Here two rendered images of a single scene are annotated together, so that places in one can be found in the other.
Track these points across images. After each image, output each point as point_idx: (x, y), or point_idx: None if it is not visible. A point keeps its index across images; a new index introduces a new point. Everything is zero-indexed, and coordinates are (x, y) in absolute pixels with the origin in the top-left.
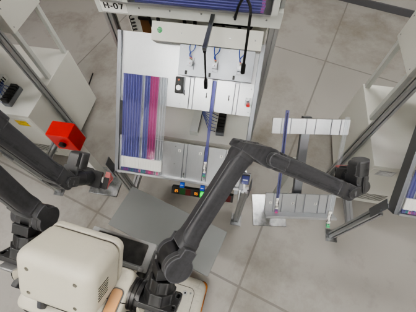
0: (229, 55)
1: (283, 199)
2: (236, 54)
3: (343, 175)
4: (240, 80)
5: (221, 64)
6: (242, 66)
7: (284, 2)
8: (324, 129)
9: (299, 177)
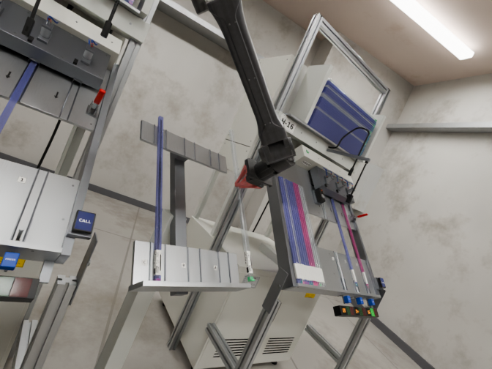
0: (72, 39)
1: (166, 255)
2: (82, 43)
3: (258, 164)
4: (86, 70)
5: (56, 40)
6: (108, 21)
7: (150, 20)
8: (204, 157)
9: (253, 48)
